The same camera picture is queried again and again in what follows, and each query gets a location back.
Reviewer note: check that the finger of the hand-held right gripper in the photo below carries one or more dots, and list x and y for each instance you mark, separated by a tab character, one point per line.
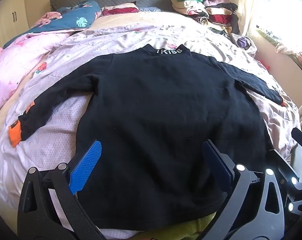
280	160
301	136

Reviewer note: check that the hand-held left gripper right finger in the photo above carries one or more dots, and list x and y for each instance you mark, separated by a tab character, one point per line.
217	165

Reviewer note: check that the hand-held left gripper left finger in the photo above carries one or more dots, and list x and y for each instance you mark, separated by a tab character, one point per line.
86	165

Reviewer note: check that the black sweater with orange cuffs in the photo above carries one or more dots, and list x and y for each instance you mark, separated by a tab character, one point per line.
153	117

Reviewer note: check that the clothes on windowsill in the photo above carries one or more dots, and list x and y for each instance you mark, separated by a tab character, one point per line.
285	42

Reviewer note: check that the pile of folded clothes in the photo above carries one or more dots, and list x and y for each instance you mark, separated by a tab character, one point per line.
210	12

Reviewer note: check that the lilac strawberry print quilt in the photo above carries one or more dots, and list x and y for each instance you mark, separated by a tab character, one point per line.
53	140

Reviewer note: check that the yellow-green fleece cloth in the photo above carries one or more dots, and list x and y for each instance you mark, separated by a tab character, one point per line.
190	227

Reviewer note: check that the bundle with purple cloth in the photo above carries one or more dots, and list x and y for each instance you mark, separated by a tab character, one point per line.
243	42

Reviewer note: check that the pink quilt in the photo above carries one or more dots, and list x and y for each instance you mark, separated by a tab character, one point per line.
11	67

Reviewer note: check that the window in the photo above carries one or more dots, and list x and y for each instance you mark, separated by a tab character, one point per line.
285	2

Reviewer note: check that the blue floral leaf pillow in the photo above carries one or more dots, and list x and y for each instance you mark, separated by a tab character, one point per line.
73	17

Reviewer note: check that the beige bed sheet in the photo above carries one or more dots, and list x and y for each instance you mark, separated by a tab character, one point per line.
146	20

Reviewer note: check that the maroon pillow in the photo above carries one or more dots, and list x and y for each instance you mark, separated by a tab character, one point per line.
121	10

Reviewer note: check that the cream wardrobe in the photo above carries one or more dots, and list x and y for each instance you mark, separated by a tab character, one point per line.
8	17

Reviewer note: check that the blue-grey patterned pillow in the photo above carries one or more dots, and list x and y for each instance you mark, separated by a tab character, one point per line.
151	9

